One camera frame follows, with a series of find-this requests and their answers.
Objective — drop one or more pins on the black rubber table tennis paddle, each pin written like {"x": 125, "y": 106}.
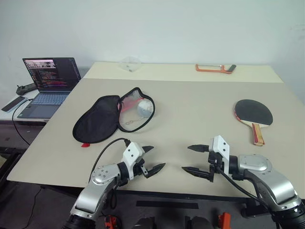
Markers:
{"x": 252, "y": 112}

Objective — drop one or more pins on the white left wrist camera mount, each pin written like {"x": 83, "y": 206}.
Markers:
{"x": 132, "y": 152}

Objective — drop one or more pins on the white ball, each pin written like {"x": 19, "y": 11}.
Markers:
{"x": 144, "y": 108}

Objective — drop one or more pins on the open blue-grey laptop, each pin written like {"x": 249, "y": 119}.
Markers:
{"x": 50, "y": 74}

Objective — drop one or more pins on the clear plastic bag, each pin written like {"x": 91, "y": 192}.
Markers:
{"x": 129, "y": 64}

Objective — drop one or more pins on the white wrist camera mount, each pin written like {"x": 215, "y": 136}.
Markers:
{"x": 220, "y": 145}
{"x": 132, "y": 152}

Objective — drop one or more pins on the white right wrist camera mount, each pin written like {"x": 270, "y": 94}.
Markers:
{"x": 220, "y": 145}

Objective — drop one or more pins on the black smartphone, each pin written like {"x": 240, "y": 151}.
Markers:
{"x": 13, "y": 103}

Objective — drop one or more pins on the black table frame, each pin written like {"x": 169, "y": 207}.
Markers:
{"x": 166, "y": 194}

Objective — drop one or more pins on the black handheld controller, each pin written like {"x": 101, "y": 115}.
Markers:
{"x": 21, "y": 89}

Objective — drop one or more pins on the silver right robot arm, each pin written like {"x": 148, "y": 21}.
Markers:
{"x": 274, "y": 181}

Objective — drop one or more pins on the grey side desk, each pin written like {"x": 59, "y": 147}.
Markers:
{"x": 9, "y": 133}

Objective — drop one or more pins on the black floor tape strip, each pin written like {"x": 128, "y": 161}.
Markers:
{"x": 166, "y": 205}

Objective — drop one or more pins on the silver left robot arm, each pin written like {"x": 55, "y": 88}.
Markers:
{"x": 95, "y": 190}

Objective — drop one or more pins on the black zip pouch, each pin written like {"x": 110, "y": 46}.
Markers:
{"x": 95, "y": 119}

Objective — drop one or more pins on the red orange bracket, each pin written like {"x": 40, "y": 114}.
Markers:
{"x": 225, "y": 219}
{"x": 110, "y": 220}

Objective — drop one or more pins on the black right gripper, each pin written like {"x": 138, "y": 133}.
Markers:
{"x": 213, "y": 159}

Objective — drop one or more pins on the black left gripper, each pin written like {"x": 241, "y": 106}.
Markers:
{"x": 140, "y": 169}

